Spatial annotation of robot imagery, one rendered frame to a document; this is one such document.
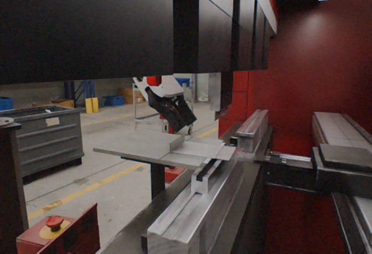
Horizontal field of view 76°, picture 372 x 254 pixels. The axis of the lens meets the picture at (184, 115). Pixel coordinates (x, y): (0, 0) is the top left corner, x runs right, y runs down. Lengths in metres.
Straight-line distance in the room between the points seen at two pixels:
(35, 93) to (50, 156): 4.49
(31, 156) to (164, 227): 2.68
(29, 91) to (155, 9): 7.19
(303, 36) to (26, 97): 6.76
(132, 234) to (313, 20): 1.19
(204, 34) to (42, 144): 2.79
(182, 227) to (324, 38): 1.16
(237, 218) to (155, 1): 0.46
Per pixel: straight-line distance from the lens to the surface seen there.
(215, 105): 0.46
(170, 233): 0.35
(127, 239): 0.50
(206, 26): 0.28
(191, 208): 0.40
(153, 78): 0.38
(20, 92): 7.27
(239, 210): 0.58
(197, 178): 0.43
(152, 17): 0.18
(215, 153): 0.52
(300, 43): 1.34
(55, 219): 0.73
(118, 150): 0.56
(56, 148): 3.08
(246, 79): 1.36
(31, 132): 2.92
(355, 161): 0.48
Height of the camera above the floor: 1.18
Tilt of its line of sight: 11 degrees down
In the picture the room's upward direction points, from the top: straight up
